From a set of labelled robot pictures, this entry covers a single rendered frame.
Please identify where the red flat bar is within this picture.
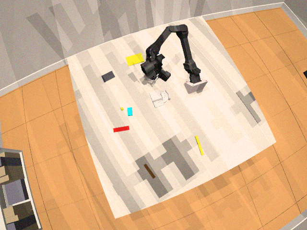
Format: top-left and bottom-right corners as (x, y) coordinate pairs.
(113, 126), (129, 132)

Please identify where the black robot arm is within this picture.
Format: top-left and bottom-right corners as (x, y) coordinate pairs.
(141, 24), (202, 84)

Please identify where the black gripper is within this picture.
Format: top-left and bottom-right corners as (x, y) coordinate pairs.
(154, 67), (171, 81)

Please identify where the cyan rectangular block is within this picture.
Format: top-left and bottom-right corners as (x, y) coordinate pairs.
(127, 107), (133, 116)

